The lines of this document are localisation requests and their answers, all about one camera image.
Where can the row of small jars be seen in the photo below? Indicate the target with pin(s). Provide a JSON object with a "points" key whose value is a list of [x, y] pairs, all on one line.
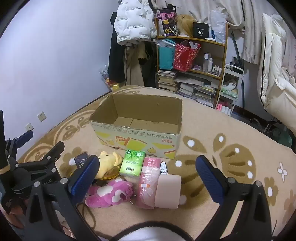
{"points": [[217, 70]]}

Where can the messy pile of books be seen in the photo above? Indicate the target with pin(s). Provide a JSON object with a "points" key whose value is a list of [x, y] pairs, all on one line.
{"points": [[196, 90]]}

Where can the black box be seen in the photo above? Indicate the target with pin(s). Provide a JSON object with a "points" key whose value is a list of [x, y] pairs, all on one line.
{"points": [[200, 30]]}

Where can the yellow bear plush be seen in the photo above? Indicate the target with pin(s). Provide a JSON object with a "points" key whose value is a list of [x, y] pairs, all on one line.
{"points": [[107, 162]]}

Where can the green tissue pack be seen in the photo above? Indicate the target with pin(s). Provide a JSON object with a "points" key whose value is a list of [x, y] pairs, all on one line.
{"points": [[131, 163]]}

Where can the white puffer jacket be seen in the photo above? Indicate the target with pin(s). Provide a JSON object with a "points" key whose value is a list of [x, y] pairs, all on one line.
{"points": [[134, 20]]}

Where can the teal bag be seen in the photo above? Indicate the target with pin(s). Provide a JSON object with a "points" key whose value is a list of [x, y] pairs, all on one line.
{"points": [[166, 56]]}

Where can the blonde wig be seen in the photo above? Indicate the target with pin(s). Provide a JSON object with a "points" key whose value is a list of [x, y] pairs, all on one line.
{"points": [[183, 25]]}

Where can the pink bear plush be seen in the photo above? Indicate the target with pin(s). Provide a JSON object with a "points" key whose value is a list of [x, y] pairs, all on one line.
{"points": [[111, 193]]}

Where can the white black-trimmed plush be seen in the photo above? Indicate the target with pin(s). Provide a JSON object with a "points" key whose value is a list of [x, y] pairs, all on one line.
{"points": [[148, 234]]}

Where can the dark hanging garment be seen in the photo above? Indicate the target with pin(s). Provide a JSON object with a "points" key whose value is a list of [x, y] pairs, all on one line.
{"points": [[150, 67]]}

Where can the wooden shelf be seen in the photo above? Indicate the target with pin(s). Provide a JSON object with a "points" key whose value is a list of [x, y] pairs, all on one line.
{"points": [[223, 60]]}

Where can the black hanging coat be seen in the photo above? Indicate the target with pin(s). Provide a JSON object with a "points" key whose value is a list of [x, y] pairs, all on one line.
{"points": [[115, 55]]}

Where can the stack of books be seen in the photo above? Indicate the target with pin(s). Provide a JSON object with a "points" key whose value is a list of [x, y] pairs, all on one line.
{"points": [[167, 81]]}

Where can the pink sponge block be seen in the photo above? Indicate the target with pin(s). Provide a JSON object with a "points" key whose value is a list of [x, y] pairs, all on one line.
{"points": [[167, 191]]}

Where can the beige patterned rug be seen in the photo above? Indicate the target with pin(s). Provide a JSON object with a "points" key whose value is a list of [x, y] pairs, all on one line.
{"points": [[208, 129]]}

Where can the white plastic bag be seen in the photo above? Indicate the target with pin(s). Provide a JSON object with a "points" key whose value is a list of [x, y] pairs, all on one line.
{"points": [[217, 25]]}

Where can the black chair base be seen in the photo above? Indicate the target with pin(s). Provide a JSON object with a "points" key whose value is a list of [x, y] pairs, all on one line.
{"points": [[266, 126]]}

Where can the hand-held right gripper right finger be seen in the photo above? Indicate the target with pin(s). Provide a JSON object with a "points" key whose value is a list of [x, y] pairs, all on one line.
{"points": [[209, 179]]}

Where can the black and white card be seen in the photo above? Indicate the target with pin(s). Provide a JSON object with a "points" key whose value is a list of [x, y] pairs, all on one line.
{"points": [[163, 168]]}

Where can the pink plastic tissue packet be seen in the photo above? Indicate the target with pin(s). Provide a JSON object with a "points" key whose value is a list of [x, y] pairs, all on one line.
{"points": [[148, 183]]}

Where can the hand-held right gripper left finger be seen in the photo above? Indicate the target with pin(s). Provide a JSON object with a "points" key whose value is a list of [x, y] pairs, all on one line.
{"points": [[84, 178]]}

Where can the printed cardboard box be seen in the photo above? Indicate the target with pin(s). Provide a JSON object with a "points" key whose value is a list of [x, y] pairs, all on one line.
{"points": [[138, 139]]}

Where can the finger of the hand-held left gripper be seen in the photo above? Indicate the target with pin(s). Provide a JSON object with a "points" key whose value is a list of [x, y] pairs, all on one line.
{"points": [[24, 137], [52, 151]]}

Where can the white wall socket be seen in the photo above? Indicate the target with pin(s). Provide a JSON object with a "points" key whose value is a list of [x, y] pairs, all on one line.
{"points": [[29, 126], [41, 116]]}

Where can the beige hanging coat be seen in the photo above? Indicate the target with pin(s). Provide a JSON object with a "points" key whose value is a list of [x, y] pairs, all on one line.
{"points": [[133, 69]]}

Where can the green plastic bag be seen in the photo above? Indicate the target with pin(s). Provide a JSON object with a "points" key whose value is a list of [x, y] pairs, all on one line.
{"points": [[282, 138]]}

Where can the patterned black pink bag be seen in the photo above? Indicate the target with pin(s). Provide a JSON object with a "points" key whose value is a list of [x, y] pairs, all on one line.
{"points": [[167, 22]]}

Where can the pile of colourful packets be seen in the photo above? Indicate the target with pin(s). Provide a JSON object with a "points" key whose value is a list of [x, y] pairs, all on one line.
{"points": [[109, 81]]}

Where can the white bottle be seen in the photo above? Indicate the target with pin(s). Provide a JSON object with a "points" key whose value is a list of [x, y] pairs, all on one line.
{"points": [[210, 64]]}

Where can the red patterned bag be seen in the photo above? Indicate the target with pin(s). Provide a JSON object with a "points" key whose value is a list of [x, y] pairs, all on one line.
{"points": [[185, 56]]}

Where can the white trolley cart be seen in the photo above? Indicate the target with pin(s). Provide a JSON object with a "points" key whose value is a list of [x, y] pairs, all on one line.
{"points": [[232, 85]]}

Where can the tall clear bottle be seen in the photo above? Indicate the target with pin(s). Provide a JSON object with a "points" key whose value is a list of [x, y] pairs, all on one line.
{"points": [[206, 62]]}

